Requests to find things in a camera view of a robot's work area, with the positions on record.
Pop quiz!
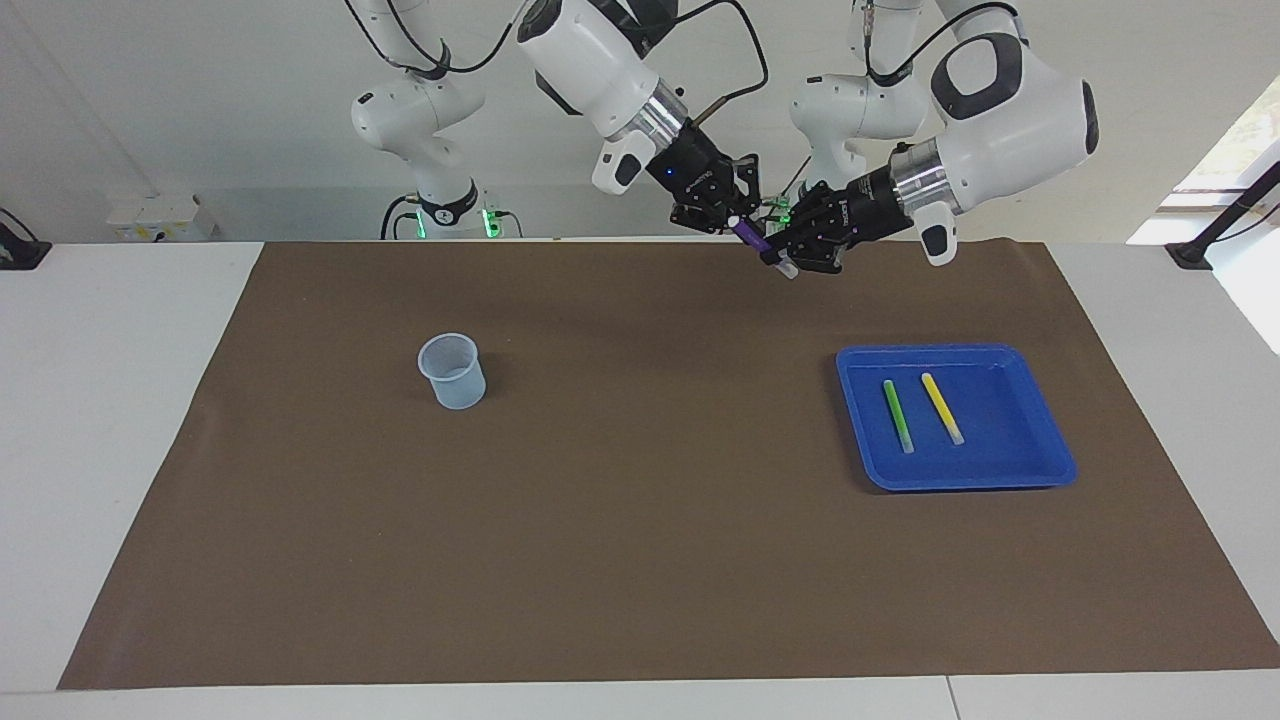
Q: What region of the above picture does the blue plastic tray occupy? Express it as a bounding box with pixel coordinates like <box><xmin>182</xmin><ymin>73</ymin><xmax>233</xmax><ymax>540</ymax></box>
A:
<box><xmin>835</xmin><ymin>344</ymin><xmax>1079</xmax><ymax>493</ymax></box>

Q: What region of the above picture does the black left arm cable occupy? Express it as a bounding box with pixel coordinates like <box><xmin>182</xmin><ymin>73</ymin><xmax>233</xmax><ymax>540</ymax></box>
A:
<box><xmin>862</xmin><ymin>0</ymin><xmax>1013</xmax><ymax>87</ymax></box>

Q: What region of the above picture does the green pen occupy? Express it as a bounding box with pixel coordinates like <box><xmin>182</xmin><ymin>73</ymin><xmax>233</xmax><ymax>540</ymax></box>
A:
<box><xmin>882</xmin><ymin>379</ymin><xmax>916</xmax><ymax>454</ymax></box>

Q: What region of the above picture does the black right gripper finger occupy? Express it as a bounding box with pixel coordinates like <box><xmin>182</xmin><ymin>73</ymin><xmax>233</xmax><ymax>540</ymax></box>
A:
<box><xmin>671</xmin><ymin>189</ymin><xmax>742</xmax><ymax>237</ymax></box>
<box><xmin>729</xmin><ymin>155</ymin><xmax>770</xmax><ymax>237</ymax></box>

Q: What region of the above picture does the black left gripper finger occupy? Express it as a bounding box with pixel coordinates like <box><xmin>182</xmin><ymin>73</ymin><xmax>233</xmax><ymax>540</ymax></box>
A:
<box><xmin>769</xmin><ymin>180</ymin><xmax>852</xmax><ymax>247</ymax></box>
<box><xmin>764</xmin><ymin>229</ymin><xmax>860</xmax><ymax>274</ymax></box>

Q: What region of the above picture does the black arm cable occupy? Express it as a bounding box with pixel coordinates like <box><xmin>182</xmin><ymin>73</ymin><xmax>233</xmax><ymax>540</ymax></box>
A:
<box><xmin>862</xmin><ymin>0</ymin><xmax>1013</xmax><ymax>87</ymax></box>
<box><xmin>680</xmin><ymin>0</ymin><xmax>770</xmax><ymax>123</ymax></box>

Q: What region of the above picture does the black table clamp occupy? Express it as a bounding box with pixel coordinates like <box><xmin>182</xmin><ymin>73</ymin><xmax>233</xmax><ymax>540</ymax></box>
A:
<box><xmin>0</xmin><ymin>208</ymin><xmax>53</xmax><ymax>271</ymax></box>

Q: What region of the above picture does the black base cable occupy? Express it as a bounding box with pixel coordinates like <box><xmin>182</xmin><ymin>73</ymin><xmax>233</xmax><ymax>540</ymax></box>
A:
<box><xmin>379</xmin><ymin>193</ymin><xmax>423</xmax><ymax>241</ymax></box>

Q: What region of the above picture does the translucent plastic cup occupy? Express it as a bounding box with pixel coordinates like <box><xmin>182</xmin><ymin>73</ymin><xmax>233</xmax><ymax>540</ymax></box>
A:
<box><xmin>417</xmin><ymin>333</ymin><xmax>488</xmax><ymax>411</ymax></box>

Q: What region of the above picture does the yellow pen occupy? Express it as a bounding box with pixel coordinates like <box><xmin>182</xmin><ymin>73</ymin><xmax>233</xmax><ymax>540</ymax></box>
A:
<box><xmin>920</xmin><ymin>373</ymin><xmax>967</xmax><ymax>446</ymax></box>

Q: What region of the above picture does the purple pen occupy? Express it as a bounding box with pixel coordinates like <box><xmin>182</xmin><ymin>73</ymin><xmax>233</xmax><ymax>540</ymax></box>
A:
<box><xmin>728</xmin><ymin>215</ymin><xmax>799</xmax><ymax>281</ymax></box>

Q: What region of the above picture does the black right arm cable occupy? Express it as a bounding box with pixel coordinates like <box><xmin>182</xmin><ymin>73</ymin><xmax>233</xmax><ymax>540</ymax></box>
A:
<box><xmin>680</xmin><ymin>0</ymin><xmax>770</xmax><ymax>123</ymax></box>

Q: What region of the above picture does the brown table mat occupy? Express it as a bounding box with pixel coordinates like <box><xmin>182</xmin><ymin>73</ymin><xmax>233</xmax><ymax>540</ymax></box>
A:
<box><xmin>57</xmin><ymin>240</ymin><xmax>1280</xmax><ymax>691</ymax></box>

